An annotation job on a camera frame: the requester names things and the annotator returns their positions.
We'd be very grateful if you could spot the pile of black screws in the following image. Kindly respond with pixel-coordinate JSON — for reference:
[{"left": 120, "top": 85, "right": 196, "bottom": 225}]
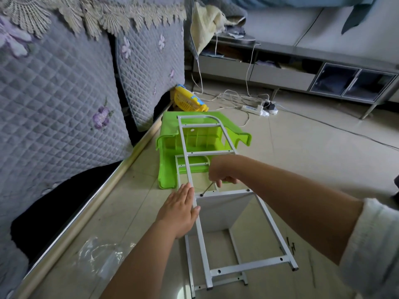
[{"left": 285, "top": 236, "right": 298, "bottom": 257}]

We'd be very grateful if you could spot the yellow plastic basket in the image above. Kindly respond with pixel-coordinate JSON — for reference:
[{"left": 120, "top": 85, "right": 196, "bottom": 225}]
[{"left": 170, "top": 83, "right": 210, "bottom": 113}]

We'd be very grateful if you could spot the green plastic stool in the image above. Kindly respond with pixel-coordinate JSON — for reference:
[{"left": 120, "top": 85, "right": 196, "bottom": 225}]
[{"left": 156, "top": 110, "right": 253, "bottom": 191}]

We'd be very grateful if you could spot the grey textured furniture cover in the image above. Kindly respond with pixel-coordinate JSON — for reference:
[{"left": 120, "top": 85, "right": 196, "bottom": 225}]
[{"left": 0, "top": 0, "right": 188, "bottom": 299}]

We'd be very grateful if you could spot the white power strip with plugs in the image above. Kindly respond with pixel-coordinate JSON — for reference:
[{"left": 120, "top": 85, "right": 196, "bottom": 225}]
[{"left": 262, "top": 101, "right": 279, "bottom": 117}]

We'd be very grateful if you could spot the person's right hand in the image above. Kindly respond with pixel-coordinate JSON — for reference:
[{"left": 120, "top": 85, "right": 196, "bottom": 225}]
[{"left": 207, "top": 154, "right": 247, "bottom": 189}]

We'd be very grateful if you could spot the grey marble TV cabinet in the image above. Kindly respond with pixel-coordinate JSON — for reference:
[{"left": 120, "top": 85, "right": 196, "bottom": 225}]
[{"left": 186, "top": 33, "right": 399, "bottom": 120}]

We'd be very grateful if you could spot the white wooden board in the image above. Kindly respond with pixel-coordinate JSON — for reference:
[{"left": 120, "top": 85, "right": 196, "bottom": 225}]
[{"left": 196, "top": 189, "right": 256, "bottom": 233}]

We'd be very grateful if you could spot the person's white shirt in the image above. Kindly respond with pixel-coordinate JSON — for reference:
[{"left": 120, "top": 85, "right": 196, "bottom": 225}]
[{"left": 338, "top": 196, "right": 399, "bottom": 299}]

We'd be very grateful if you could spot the grey sofa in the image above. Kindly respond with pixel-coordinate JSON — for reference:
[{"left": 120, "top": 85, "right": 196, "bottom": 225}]
[{"left": 391, "top": 174, "right": 399, "bottom": 207}]

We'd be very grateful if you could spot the chrome metal base rail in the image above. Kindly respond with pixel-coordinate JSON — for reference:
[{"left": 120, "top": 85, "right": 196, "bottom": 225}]
[{"left": 12, "top": 103, "right": 172, "bottom": 299}]

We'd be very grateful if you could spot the person's left forearm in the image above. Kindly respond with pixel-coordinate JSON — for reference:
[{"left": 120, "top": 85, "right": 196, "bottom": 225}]
[{"left": 100, "top": 222, "right": 185, "bottom": 299}]

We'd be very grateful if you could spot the tangle of white cables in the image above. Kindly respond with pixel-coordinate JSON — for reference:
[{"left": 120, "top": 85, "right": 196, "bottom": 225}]
[{"left": 190, "top": 34, "right": 279, "bottom": 128}]

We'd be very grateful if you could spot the clear plastic screw bag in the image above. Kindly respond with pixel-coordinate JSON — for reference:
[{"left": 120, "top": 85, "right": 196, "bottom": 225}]
[{"left": 74, "top": 236, "right": 136, "bottom": 282}]

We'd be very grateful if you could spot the long dark cable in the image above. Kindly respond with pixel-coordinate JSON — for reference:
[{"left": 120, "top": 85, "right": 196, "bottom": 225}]
[{"left": 277, "top": 109, "right": 399, "bottom": 152}]

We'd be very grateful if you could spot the white metal frame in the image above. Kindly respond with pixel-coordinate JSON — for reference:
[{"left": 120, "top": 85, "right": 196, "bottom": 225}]
[
  {"left": 176, "top": 113, "right": 300, "bottom": 291},
  {"left": 175, "top": 154, "right": 249, "bottom": 299}
]

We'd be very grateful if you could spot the person's right forearm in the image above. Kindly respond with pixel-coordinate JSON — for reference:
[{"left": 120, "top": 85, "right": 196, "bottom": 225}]
[{"left": 234, "top": 157, "right": 365, "bottom": 265}]

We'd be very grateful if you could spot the pile of pale cloth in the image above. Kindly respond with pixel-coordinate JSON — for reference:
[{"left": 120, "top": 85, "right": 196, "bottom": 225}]
[{"left": 188, "top": 0, "right": 248, "bottom": 58}]

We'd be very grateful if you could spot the long white power strip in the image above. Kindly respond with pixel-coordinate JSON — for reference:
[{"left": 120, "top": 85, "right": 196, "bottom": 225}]
[{"left": 241, "top": 103, "right": 269, "bottom": 117}]

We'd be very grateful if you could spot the person's left hand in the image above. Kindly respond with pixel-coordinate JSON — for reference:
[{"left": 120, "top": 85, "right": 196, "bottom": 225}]
[{"left": 155, "top": 182, "right": 202, "bottom": 240}]

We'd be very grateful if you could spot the blue cloth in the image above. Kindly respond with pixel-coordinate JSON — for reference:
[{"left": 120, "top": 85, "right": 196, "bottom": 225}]
[{"left": 227, "top": 0, "right": 381, "bottom": 35}]

